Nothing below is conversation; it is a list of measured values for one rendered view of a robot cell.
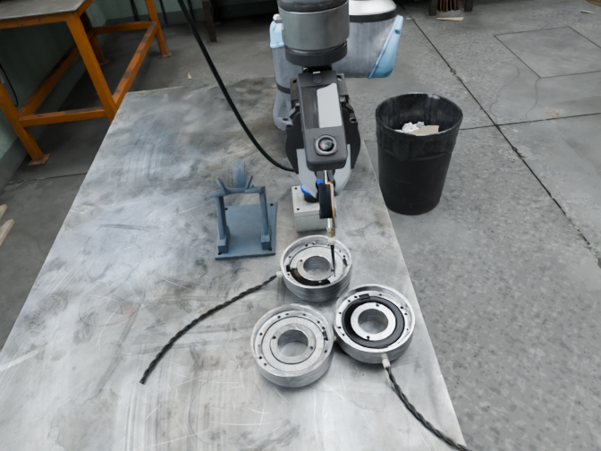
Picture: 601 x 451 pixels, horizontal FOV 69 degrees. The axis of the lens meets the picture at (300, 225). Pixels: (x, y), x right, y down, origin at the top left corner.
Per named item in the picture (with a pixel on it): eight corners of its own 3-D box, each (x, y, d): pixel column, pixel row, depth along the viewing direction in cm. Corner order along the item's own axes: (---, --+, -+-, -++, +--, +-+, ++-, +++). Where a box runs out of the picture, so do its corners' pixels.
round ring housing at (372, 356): (325, 310, 62) (325, 292, 60) (396, 295, 63) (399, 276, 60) (343, 377, 55) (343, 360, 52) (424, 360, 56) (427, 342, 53)
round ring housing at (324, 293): (346, 249, 71) (346, 231, 68) (357, 302, 63) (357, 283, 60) (282, 256, 71) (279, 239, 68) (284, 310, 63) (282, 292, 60)
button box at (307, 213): (337, 227, 75) (336, 206, 71) (296, 232, 75) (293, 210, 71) (332, 197, 81) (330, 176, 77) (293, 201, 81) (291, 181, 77)
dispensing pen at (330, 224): (325, 279, 61) (314, 158, 58) (324, 271, 65) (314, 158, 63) (340, 277, 61) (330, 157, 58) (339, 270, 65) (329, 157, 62)
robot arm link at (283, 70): (283, 64, 102) (275, 2, 93) (340, 65, 99) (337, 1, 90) (268, 89, 94) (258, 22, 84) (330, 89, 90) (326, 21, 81)
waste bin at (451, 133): (458, 216, 188) (476, 129, 159) (380, 225, 189) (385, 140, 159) (434, 170, 213) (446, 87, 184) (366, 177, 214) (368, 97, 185)
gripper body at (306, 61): (346, 113, 61) (344, 22, 52) (353, 147, 54) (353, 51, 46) (292, 118, 61) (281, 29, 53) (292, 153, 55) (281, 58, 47)
